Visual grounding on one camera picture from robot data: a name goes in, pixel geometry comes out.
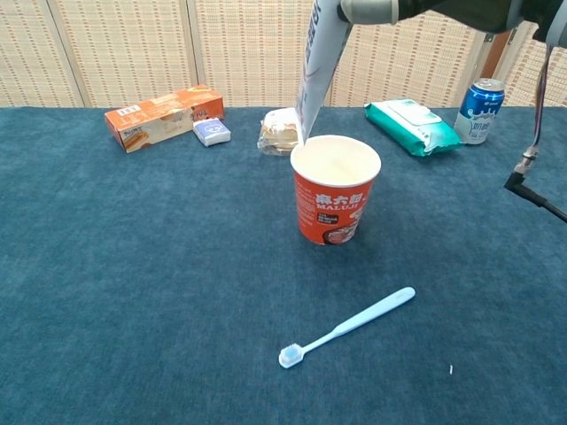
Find blue table cloth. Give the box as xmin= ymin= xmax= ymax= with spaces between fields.
xmin=0 ymin=104 xmax=567 ymax=425

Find white toothpaste tube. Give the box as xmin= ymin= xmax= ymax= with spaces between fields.
xmin=294 ymin=0 xmax=354 ymax=146

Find bread in clear bag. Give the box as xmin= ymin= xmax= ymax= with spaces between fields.
xmin=256 ymin=106 xmax=314 ymax=158

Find small blue tissue pack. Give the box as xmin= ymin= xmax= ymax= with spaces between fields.
xmin=191 ymin=117 xmax=233 ymax=148

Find green wet wipes pack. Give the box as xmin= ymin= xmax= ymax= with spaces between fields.
xmin=363 ymin=98 xmax=463 ymax=158

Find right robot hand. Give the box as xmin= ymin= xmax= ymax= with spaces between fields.
xmin=336 ymin=0 xmax=524 ymax=35

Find blue white drink can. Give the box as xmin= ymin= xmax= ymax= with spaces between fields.
xmin=453 ymin=77 xmax=507 ymax=146

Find red paper cup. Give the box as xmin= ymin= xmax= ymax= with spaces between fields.
xmin=290 ymin=135 xmax=383 ymax=247

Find orange biscuit box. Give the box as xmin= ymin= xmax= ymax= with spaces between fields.
xmin=104 ymin=84 xmax=226 ymax=154

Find light blue toothbrush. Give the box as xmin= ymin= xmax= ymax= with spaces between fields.
xmin=278 ymin=286 xmax=417 ymax=370

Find woven bamboo folding screen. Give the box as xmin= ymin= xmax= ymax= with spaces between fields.
xmin=493 ymin=24 xmax=567 ymax=107
xmin=0 ymin=0 xmax=488 ymax=109

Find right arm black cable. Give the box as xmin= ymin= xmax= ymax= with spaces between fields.
xmin=503 ymin=42 xmax=567 ymax=225

